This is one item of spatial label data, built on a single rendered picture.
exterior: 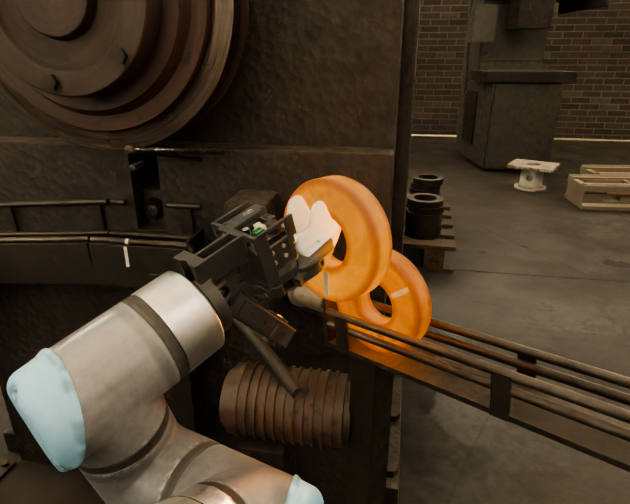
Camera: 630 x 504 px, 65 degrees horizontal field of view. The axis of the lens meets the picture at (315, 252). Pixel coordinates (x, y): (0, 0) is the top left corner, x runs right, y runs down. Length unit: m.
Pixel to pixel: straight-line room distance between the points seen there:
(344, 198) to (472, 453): 1.10
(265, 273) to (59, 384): 0.20
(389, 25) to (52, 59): 0.54
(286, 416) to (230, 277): 0.39
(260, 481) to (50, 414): 0.17
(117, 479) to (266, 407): 0.39
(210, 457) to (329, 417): 0.38
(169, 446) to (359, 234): 0.29
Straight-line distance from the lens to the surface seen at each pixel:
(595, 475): 1.61
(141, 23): 0.78
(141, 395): 0.44
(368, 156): 0.89
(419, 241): 2.56
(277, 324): 0.55
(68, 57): 0.86
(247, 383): 0.85
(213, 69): 0.83
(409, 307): 0.67
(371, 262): 0.56
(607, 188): 4.02
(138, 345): 0.43
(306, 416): 0.83
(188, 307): 0.44
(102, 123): 0.91
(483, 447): 1.57
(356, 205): 0.55
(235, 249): 0.48
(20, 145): 1.17
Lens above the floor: 1.04
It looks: 22 degrees down
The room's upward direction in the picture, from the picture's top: straight up
